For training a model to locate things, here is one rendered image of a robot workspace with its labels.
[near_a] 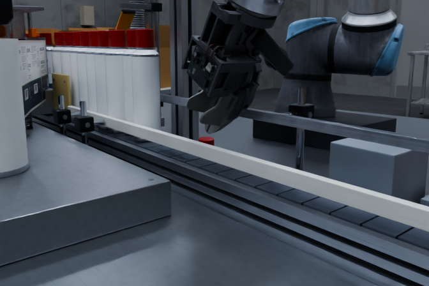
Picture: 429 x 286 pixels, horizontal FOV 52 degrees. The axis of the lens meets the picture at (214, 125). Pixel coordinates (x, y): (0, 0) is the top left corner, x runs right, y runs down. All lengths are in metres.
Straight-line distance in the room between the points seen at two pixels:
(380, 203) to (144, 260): 0.25
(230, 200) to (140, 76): 0.32
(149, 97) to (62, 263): 0.38
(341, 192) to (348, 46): 0.59
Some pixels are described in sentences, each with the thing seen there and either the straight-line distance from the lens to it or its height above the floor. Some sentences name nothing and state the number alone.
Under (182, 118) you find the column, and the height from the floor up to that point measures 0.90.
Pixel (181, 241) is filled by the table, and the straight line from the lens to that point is 0.54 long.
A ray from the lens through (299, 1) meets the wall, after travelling 9.83.
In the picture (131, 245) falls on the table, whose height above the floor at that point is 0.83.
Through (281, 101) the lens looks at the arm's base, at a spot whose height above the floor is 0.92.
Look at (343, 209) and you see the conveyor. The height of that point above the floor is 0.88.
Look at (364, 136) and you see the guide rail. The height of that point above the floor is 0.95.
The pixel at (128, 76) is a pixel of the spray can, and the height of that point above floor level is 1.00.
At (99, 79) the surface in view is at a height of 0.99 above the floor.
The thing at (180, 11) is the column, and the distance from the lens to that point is 0.95.
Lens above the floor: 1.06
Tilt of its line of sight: 11 degrees down
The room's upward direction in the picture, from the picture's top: straight up
